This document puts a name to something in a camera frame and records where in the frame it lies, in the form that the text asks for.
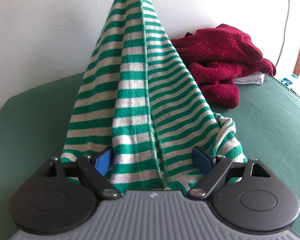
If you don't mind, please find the green white striped shirt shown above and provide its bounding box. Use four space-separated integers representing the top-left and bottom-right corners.
61 0 247 192

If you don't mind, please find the green table cloth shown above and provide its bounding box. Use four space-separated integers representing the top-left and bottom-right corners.
0 74 300 239

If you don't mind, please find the white folded garment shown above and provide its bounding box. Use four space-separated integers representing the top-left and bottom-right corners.
234 72 265 85

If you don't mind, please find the dark red knit sweater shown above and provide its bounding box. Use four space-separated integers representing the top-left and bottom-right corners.
171 24 276 109

